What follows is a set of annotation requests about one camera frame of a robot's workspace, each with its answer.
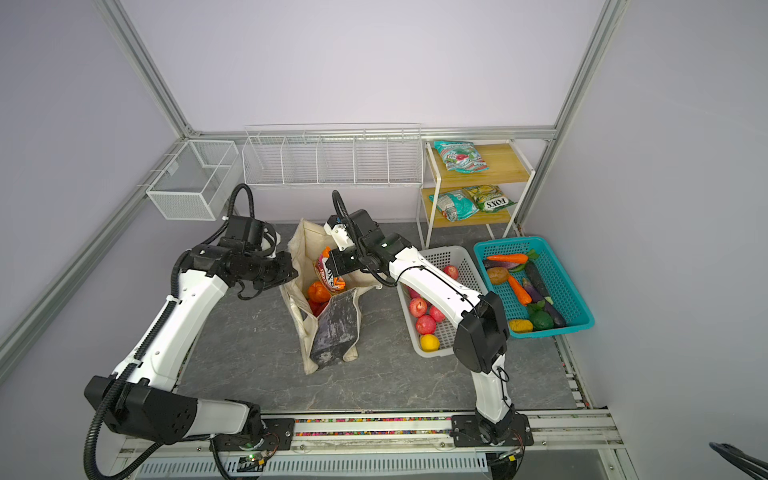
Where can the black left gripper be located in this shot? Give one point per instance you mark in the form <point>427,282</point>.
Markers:
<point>287,272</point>

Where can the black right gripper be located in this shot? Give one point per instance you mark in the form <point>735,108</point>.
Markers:
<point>338,265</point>

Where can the orange snack bag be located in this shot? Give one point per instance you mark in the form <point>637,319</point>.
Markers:
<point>333,284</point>

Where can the cream canvas grocery bag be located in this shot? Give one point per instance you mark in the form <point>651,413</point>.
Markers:
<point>332,337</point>

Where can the red tomato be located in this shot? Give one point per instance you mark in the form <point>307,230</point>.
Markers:
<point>317,307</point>

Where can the teal snack bag top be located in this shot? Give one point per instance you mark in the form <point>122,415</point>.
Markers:
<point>460,156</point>

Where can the teal snack bag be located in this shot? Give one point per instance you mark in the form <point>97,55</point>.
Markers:
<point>460,156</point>
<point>454,205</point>

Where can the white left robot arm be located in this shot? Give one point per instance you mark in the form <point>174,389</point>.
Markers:
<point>138,398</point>

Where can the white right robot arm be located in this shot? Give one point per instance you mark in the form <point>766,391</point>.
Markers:
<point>481,330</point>

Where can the teal snack bag lower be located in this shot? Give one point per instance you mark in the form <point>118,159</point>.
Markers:
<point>454,205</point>

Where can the green snack bag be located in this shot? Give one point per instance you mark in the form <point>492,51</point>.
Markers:
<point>488,198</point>

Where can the red apple in basket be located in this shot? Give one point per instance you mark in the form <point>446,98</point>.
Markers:
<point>418,307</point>

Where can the white mesh box basket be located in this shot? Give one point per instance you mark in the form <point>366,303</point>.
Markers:
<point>197,180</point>

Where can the yellow lemon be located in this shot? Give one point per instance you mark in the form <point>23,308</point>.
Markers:
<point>429,343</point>

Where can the two-tier wooden shelf rack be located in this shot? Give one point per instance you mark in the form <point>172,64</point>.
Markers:
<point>508,168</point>

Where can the teal plastic vegetable basket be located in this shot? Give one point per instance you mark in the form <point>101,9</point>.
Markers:
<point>567,299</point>

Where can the green avocado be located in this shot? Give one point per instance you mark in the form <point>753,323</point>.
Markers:
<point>541,320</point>

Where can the dark purple eggplant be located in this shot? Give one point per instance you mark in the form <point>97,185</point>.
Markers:
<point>536,288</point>

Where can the black tripod leg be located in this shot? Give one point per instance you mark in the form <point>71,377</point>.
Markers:
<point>750,465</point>

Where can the white wire wall basket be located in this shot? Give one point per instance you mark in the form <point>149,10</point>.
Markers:
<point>378,154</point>

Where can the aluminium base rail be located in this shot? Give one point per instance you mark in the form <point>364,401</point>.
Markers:
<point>378,444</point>

